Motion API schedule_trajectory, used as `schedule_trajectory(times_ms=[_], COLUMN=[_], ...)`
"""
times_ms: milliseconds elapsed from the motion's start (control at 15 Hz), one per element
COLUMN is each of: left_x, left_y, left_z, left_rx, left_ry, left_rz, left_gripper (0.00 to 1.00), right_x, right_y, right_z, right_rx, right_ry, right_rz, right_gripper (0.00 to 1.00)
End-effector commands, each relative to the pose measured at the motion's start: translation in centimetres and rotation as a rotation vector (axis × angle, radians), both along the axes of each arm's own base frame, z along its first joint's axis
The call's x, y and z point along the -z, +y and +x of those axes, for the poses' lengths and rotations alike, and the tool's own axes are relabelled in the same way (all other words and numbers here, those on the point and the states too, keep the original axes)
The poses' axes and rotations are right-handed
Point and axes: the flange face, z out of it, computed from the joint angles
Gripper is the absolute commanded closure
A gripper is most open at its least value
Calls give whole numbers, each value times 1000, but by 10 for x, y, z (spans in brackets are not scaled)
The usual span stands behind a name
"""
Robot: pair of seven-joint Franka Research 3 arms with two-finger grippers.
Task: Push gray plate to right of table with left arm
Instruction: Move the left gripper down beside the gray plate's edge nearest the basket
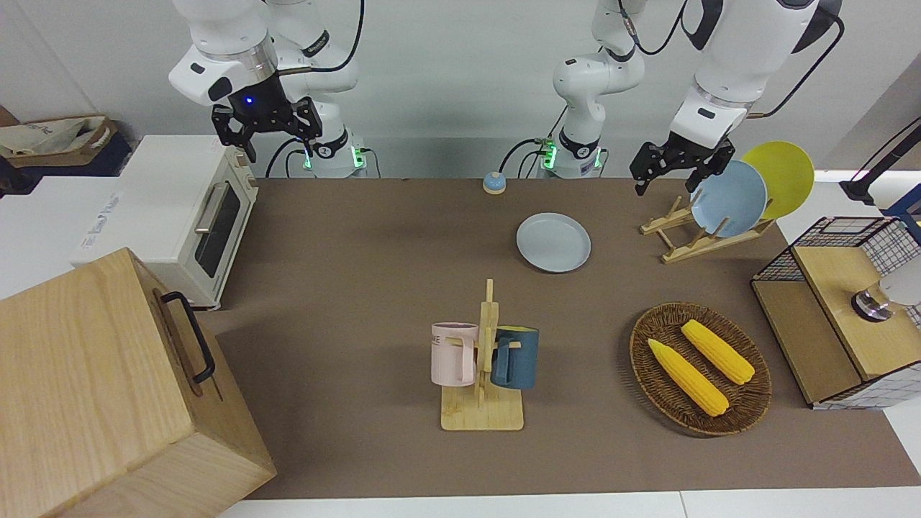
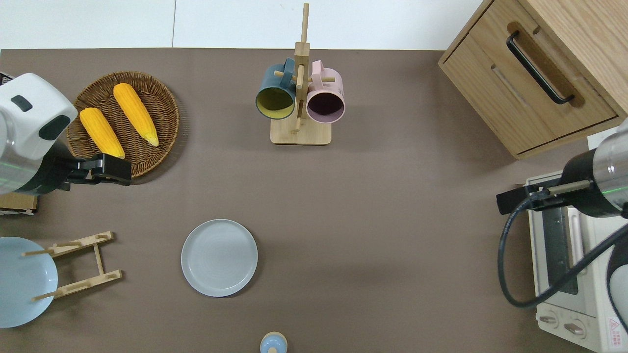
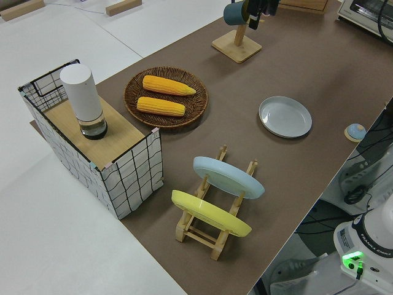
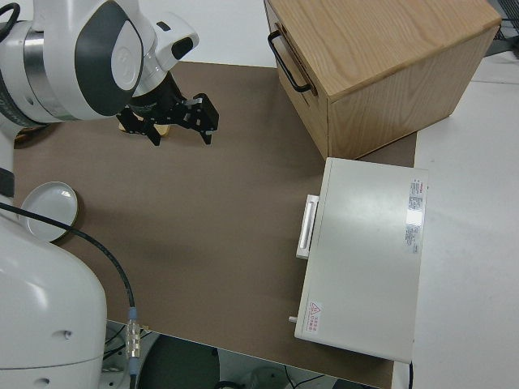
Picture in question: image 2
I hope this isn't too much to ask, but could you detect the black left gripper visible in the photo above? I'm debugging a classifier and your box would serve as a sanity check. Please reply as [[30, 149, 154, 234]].
[[74, 153, 132, 187]]

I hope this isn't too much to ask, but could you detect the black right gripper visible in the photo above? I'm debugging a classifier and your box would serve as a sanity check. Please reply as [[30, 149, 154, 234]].
[[497, 184, 545, 215]]

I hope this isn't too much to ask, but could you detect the gray round plate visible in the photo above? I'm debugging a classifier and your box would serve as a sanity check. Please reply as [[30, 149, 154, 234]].
[[181, 219, 259, 298]]

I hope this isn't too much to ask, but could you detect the wooden plate rack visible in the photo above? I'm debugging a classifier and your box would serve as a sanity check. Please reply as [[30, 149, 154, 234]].
[[21, 231, 123, 302]]

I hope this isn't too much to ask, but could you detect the light blue plate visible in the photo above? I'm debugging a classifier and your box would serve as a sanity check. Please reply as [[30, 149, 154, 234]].
[[0, 237, 58, 328]]

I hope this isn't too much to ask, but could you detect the yellow corn cob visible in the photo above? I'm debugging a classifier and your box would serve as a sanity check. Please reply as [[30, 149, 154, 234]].
[[79, 107, 126, 159], [113, 83, 160, 147]]

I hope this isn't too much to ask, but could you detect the round wicker basket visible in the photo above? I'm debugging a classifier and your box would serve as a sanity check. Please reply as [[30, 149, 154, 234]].
[[66, 72, 180, 178]]

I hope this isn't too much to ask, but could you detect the wooden drawer cabinet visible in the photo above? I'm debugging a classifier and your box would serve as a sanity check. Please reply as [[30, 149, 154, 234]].
[[438, 0, 628, 160]]

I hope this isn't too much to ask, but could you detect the white toaster oven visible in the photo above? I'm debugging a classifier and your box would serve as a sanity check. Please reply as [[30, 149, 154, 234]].
[[525, 171, 628, 353]]

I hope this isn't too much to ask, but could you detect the brown table mat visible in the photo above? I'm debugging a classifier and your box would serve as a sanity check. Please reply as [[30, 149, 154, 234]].
[[0, 48, 628, 353]]

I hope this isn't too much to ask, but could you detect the teal mug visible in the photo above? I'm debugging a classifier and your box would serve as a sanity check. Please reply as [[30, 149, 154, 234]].
[[255, 58, 298, 121]]

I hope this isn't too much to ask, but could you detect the wooden mug tree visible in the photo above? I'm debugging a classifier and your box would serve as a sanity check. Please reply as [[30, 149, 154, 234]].
[[270, 2, 336, 146]]

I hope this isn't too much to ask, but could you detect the pink mug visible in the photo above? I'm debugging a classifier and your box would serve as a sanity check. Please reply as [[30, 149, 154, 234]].
[[306, 60, 346, 124]]

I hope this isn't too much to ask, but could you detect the blue wooden bell knob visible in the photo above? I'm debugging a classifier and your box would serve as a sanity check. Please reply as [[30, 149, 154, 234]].
[[260, 332, 288, 353]]

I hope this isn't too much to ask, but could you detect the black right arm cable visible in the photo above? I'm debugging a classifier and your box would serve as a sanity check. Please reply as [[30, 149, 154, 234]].
[[497, 196, 628, 334]]

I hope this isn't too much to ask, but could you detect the black cabinet handle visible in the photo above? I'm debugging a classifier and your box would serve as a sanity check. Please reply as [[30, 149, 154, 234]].
[[506, 30, 576, 105]]

